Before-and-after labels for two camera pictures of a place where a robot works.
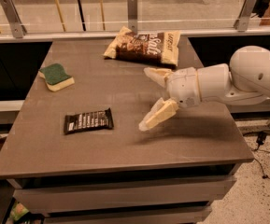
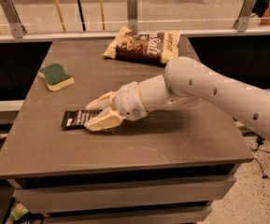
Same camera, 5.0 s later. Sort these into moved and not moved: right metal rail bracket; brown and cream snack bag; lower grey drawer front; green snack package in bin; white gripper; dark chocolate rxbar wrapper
Moved: dark chocolate rxbar wrapper; white gripper
Not moved: lower grey drawer front; right metal rail bracket; green snack package in bin; brown and cream snack bag
